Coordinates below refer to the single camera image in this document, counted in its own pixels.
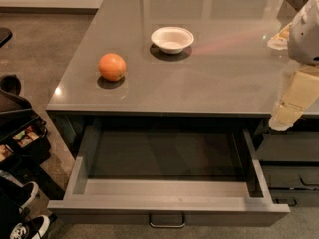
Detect black white sneaker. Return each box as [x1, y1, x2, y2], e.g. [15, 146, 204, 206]
[9, 215, 50, 239]
[11, 181, 39, 212]

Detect black white upper sneaker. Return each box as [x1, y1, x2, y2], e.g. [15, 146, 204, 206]
[11, 181, 39, 212]

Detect grey right cabinet drawers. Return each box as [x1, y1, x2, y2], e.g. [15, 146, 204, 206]
[253, 118, 319, 207]

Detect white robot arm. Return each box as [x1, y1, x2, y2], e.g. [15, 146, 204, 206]
[267, 0, 319, 131]

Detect grey cabinet frame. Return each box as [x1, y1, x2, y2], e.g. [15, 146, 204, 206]
[49, 112, 101, 158]

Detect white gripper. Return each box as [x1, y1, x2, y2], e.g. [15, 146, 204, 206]
[267, 24, 319, 131]

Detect black snack cart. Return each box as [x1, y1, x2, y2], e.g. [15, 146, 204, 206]
[0, 75, 51, 171]

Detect white paper bowl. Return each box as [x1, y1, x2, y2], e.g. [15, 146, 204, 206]
[151, 27, 194, 54]

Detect grey top drawer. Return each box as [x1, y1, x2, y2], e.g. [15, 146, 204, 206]
[49, 118, 290, 227]

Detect metal top drawer handle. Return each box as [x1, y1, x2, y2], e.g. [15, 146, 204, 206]
[149, 214, 185, 229]

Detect orange fruit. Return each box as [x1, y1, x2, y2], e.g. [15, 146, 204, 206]
[98, 53, 127, 82]

